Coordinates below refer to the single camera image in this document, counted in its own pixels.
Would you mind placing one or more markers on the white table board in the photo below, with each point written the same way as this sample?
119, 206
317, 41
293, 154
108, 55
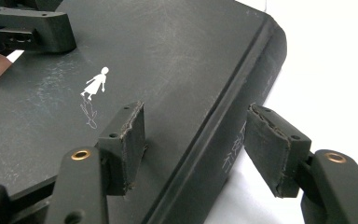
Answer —
338, 77

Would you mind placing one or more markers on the black hardcover book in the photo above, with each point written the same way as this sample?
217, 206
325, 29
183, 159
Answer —
167, 62

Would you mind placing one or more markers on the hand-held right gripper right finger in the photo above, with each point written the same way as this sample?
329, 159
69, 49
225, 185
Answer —
273, 149

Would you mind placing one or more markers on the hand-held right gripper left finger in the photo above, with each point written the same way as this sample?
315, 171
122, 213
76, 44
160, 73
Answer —
121, 155

